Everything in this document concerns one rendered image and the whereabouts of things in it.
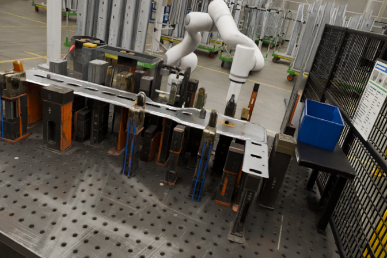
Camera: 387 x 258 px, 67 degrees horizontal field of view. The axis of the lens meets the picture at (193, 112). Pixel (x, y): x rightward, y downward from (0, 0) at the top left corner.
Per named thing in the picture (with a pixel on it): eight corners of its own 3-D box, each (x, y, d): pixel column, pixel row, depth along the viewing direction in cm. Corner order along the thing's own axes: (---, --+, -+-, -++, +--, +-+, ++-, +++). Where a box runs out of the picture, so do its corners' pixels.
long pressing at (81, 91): (2, 77, 151) (2, 74, 150) (33, 69, 172) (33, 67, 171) (266, 147, 132) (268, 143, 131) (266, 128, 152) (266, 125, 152)
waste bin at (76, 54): (60, 84, 434) (60, 35, 408) (86, 78, 482) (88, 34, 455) (86, 94, 419) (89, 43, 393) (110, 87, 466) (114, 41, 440)
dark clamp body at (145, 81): (128, 138, 176) (135, 77, 162) (137, 130, 188) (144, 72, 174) (145, 143, 174) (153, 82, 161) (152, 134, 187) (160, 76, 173)
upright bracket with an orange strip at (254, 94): (232, 164, 168) (254, 83, 150) (232, 163, 170) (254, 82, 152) (237, 166, 168) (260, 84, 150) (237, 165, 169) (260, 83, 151)
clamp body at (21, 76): (-6, 141, 147) (-11, 72, 134) (16, 130, 161) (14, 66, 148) (12, 146, 146) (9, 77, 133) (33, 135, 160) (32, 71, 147)
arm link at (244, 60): (242, 71, 142) (226, 70, 137) (249, 44, 137) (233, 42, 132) (253, 77, 135) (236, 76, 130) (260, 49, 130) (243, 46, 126)
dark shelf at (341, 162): (297, 165, 118) (299, 159, 116) (283, 102, 201) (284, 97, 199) (354, 181, 114) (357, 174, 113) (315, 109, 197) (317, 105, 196)
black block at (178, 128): (159, 185, 139) (168, 130, 128) (166, 174, 148) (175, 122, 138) (175, 190, 137) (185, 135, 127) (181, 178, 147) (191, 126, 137)
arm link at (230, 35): (238, 30, 155) (259, 75, 141) (212, 26, 147) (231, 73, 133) (247, 17, 148) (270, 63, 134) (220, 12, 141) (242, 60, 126)
